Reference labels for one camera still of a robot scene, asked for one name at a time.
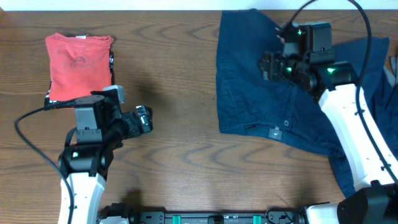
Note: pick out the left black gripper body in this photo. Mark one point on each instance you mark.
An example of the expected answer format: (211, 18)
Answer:
(142, 120)

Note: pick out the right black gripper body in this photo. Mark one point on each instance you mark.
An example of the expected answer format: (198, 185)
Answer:
(285, 70)

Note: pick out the dark blue denim shorts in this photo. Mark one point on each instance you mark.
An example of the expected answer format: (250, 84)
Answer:
(249, 105)

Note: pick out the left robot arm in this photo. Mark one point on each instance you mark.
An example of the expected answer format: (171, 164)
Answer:
(101, 127)

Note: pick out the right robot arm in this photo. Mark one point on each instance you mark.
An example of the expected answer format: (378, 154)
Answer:
(308, 61)

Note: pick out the folded red t-shirt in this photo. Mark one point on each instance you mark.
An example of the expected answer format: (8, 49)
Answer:
(78, 65)

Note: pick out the dark blue garment pile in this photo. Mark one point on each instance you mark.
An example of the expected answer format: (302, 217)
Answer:
(380, 97)

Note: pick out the folded black patterned garment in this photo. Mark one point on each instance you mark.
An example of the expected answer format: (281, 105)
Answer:
(48, 101)

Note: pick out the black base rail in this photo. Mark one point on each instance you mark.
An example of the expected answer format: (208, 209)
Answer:
(121, 213)

